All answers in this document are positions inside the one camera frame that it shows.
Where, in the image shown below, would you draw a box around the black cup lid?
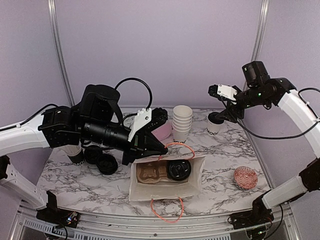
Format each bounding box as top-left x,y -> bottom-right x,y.
166,159 -> 192,181
208,112 -> 224,125

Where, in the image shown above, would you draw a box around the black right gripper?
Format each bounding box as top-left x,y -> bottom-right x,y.
216,85 -> 270,123

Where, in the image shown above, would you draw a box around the white paper bag pink handles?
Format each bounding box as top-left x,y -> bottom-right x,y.
128,142 -> 207,224

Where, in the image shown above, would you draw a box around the brown cardboard cup carrier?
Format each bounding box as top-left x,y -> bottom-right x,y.
136,161 -> 169,184

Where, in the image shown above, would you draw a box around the black cup holding straws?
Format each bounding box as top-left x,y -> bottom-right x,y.
67,146 -> 85,166

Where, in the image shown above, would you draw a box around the stack of black lids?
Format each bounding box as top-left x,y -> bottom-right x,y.
84,148 -> 103,165
96,154 -> 118,175

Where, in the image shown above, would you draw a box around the rear stack of black lids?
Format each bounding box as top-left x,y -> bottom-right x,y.
84,148 -> 103,165

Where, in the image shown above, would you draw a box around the front aluminium rail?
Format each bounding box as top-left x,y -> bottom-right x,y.
8,201 -> 301,240

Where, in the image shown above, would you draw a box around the left aluminium frame post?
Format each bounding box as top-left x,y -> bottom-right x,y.
47,0 -> 75,106

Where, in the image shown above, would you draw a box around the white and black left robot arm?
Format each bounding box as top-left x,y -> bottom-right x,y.
0,84 -> 168,223

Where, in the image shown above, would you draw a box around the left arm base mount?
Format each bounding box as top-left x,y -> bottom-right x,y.
36,190 -> 80,228

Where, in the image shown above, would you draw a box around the pink plate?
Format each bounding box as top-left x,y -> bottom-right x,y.
151,122 -> 172,141

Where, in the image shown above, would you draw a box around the stack of white paper cups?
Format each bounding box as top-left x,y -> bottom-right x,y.
172,105 -> 193,143

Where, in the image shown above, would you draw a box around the right aluminium frame post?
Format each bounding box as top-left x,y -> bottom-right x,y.
237,0 -> 271,88

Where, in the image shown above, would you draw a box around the white paper coffee cup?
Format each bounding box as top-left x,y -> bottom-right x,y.
166,159 -> 192,181

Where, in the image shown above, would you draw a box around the front stack of black lids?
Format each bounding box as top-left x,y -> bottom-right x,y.
96,154 -> 118,175

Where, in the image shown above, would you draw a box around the aluminium frame post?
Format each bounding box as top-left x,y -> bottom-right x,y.
47,0 -> 75,106
237,0 -> 271,88

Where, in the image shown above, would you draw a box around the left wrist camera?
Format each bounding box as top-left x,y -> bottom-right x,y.
127,107 -> 168,142

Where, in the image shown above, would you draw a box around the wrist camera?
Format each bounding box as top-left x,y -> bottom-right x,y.
208,84 -> 241,104
127,107 -> 168,142

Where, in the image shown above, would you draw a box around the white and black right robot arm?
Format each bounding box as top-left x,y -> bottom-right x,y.
208,61 -> 320,224

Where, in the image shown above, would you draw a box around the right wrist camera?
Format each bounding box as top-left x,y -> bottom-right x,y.
208,84 -> 241,104

